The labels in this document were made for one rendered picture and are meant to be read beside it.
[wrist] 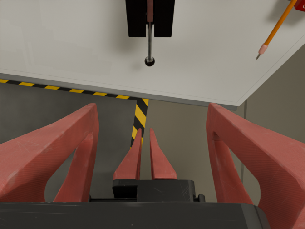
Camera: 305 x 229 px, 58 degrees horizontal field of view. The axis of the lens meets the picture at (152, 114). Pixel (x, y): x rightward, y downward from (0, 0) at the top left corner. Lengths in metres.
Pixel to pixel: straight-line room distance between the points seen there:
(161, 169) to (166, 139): 1.22
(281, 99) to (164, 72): 1.32
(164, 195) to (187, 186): 0.02
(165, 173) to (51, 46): 0.27
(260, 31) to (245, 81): 0.12
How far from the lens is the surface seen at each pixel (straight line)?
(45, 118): 1.41
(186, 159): 1.53
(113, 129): 1.41
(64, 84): 0.52
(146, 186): 0.24
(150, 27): 0.28
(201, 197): 0.24
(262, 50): 0.29
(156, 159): 0.26
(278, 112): 1.74
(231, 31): 0.41
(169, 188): 0.24
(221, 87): 0.52
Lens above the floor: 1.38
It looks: 75 degrees down
